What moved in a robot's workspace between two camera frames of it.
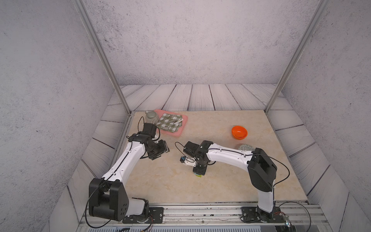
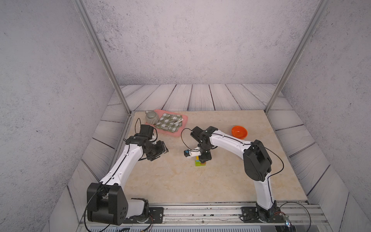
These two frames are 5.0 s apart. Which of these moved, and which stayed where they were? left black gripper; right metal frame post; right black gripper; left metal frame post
Moved: right black gripper
Stayed: left black gripper; left metal frame post; right metal frame post
